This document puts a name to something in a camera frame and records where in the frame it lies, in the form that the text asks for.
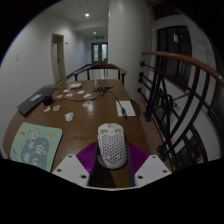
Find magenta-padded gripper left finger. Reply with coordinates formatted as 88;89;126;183
51;140;101;189

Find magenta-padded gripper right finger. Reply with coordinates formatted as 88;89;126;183
126;141;173;188

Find white honeycomb computer mouse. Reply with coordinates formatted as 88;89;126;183
97;122;129;170

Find green printed mouse pad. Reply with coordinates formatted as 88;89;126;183
9;121;64;173

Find white paper sheet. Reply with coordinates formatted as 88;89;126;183
115;100;137;118

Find small black box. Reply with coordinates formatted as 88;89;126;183
42;95;54;106

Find dark closed laptop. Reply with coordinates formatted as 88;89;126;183
17;87;61;117

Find small white flat box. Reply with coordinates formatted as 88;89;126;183
68;82;83;90

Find brown wooden chair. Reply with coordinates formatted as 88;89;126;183
72;62;128;86

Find open side door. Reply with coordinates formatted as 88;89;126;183
50;32;67;84

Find black railing with wooden handrail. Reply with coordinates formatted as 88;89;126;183
136;49;224;173

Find dark framed window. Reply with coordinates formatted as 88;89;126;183
155;25;194;91

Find glass double door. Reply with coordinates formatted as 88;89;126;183
91;42;109;64

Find black cable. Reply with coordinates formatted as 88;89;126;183
51;85;128;119

